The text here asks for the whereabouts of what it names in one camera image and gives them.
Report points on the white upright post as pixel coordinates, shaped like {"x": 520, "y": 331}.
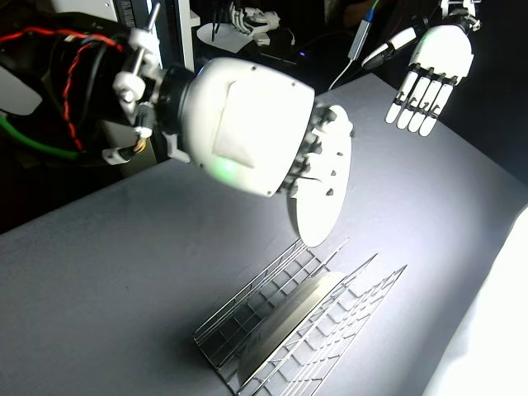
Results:
{"x": 185, "y": 33}

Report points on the white oval stand base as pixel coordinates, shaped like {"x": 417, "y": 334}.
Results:
{"x": 222, "y": 39}

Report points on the white plate with dark rim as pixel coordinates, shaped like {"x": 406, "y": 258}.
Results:
{"x": 288, "y": 321}
{"x": 321, "y": 218}

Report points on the white spare robot hand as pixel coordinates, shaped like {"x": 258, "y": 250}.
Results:
{"x": 257, "y": 18}

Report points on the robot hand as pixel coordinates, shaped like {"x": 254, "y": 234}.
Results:
{"x": 247, "y": 123}
{"x": 445, "y": 53}

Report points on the grey table cloth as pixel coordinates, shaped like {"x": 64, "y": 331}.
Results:
{"x": 123, "y": 268}

